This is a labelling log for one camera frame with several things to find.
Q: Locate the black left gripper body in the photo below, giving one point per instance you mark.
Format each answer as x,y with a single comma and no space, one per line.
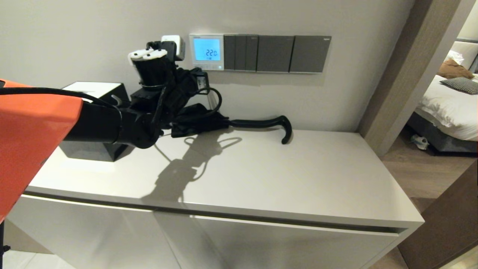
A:
183,87

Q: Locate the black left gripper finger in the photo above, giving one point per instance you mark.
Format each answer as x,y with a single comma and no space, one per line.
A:
206,80
198,80

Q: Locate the white wall thermostat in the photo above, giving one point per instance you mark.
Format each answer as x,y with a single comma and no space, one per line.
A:
207,52

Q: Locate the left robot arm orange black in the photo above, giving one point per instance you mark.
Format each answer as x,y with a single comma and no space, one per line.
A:
33,149

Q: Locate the black folded umbrella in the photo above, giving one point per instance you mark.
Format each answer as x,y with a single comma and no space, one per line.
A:
261,123

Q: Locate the black tissue box white top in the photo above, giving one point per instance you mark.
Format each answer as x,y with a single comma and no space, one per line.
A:
89,154

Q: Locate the white cabinet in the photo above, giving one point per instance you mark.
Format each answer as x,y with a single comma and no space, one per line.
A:
280,175

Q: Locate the narrow white cabinet door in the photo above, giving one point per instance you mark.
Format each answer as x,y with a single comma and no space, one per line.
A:
93,239

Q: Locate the wide white cabinet door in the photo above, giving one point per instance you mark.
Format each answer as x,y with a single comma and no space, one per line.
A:
283,246

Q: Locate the shoe on floor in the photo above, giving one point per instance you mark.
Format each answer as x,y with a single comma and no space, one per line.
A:
420,142

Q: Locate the bed with white duvet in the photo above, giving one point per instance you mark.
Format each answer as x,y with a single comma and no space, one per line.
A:
448,108

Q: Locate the brown pillow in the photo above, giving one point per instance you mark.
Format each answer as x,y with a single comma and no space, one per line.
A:
452,70

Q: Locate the white pillow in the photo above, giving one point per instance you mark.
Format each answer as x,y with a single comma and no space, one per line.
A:
454,58

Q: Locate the checkered pillow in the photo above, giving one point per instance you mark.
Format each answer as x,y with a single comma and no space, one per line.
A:
461,86

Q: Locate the dark wooden door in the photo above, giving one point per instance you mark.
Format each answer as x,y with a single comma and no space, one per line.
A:
444,224

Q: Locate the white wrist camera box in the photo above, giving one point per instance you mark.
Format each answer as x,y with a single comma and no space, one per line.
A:
175,43

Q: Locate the grey triple wall switch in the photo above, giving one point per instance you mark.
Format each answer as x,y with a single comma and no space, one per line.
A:
241,53

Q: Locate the plain grey wall switch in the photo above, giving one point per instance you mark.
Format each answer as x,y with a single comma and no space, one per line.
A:
274,54

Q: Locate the grey wall switch with logo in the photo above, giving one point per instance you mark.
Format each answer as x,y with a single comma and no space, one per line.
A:
309,55

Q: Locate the wooden door frame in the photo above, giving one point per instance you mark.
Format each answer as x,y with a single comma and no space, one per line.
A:
407,74

